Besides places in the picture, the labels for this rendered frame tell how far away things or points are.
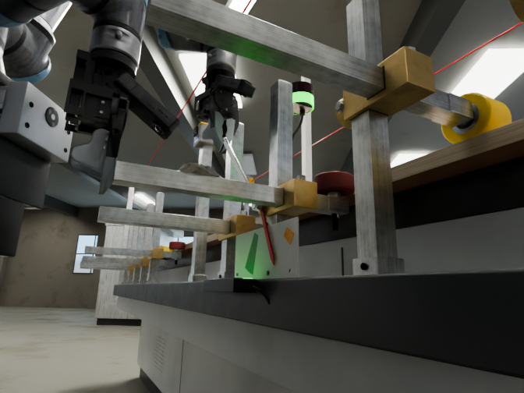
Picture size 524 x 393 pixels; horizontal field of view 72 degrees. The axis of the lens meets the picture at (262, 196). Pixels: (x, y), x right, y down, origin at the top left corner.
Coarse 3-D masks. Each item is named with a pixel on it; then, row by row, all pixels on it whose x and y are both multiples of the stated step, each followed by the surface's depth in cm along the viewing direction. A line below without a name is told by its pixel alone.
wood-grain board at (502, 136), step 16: (512, 128) 47; (464, 144) 53; (480, 144) 50; (496, 144) 48; (512, 144) 47; (416, 160) 60; (432, 160) 57; (448, 160) 55; (464, 160) 53; (480, 160) 53; (496, 160) 53; (400, 176) 63; (416, 176) 61; (432, 176) 61; (448, 176) 61; (208, 240) 151
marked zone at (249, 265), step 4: (256, 236) 73; (256, 240) 72; (252, 244) 74; (256, 244) 72; (252, 248) 73; (256, 248) 72; (252, 252) 73; (248, 256) 75; (252, 256) 73; (248, 260) 74; (252, 260) 73; (248, 264) 74; (252, 264) 72; (248, 268) 74; (252, 268) 72; (252, 272) 72
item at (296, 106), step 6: (294, 102) 76; (300, 102) 76; (306, 102) 76; (294, 108) 78; (300, 108) 78; (306, 108) 78; (312, 108) 78; (300, 114) 78; (300, 120) 78; (300, 126) 77; (294, 132) 76
